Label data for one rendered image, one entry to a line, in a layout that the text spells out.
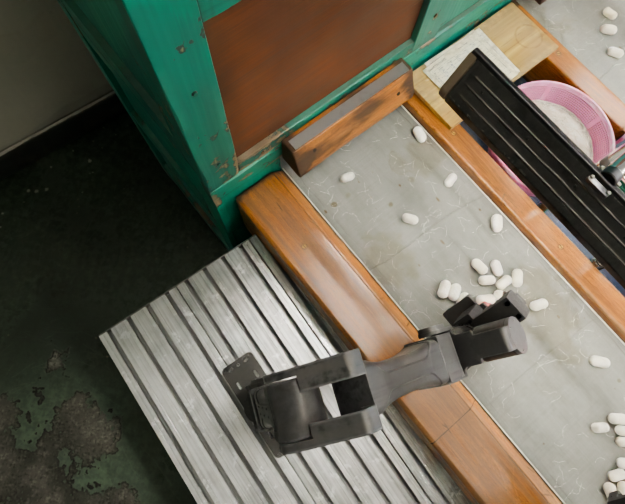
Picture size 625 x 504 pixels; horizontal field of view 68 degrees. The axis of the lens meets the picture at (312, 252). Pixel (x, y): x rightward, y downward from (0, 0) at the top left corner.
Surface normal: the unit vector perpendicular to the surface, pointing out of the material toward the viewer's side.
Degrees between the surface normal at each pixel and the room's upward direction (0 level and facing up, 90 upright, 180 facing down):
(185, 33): 90
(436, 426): 0
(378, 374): 43
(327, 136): 67
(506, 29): 0
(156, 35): 90
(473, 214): 0
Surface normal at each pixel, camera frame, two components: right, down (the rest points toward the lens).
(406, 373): 0.69, -0.36
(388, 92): 0.58, 0.59
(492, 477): 0.04, -0.25
